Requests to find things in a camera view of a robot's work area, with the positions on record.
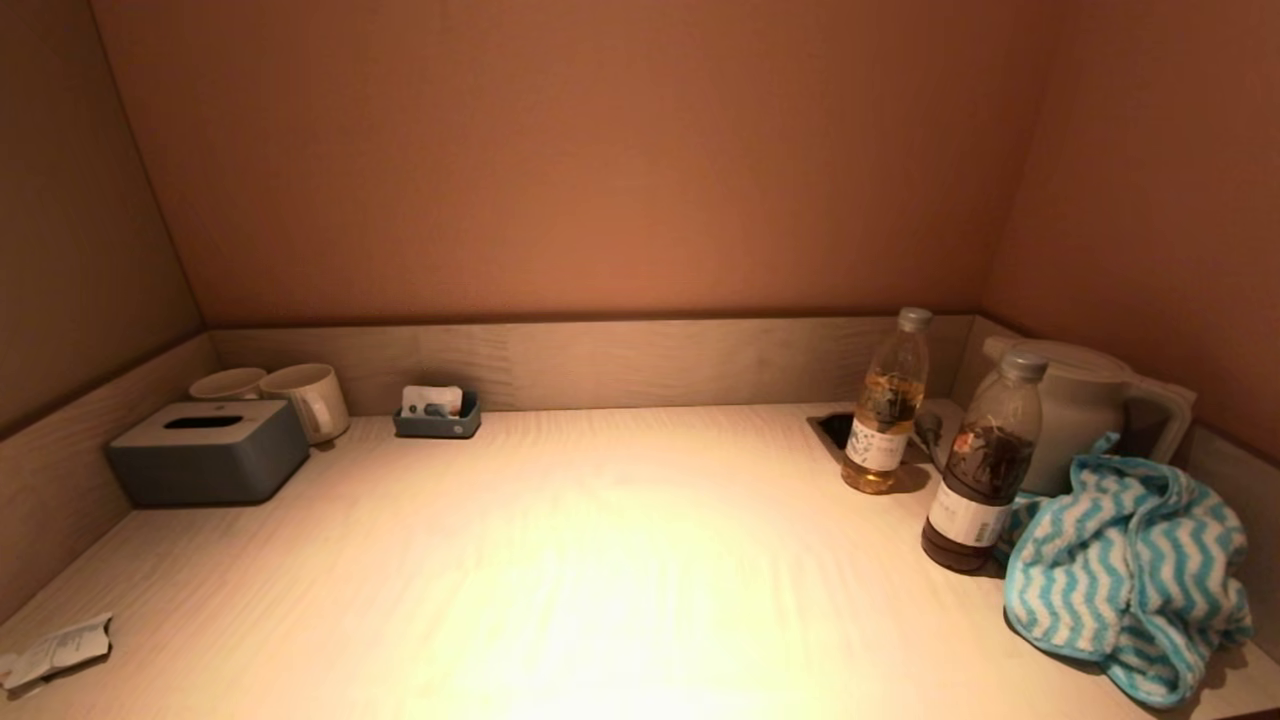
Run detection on bottle with dark tea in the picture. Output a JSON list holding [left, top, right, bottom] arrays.
[[921, 349, 1050, 574]]

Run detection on white sachets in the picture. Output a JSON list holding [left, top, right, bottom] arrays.
[[401, 385, 464, 419]]

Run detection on small grey tray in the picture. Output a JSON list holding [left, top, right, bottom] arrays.
[[392, 390, 482, 440]]

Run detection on blue white striped towel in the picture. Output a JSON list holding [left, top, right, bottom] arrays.
[[998, 431, 1256, 710]]

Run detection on grey kettle power plug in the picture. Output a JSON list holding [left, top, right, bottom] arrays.
[[915, 408, 947, 471]]

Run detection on bottle with light tea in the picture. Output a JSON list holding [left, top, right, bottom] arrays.
[[841, 306, 935, 495]]

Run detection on grey tissue box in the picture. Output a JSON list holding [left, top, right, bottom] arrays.
[[107, 399, 311, 507]]

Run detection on white ceramic mug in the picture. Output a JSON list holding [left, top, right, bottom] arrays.
[[189, 367, 269, 403], [259, 363, 352, 446]]

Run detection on crumpled white paper packet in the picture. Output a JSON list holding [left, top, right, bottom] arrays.
[[0, 613, 113, 693]]

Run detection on white electric kettle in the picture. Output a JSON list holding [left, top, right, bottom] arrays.
[[980, 334, 1198, 499]]

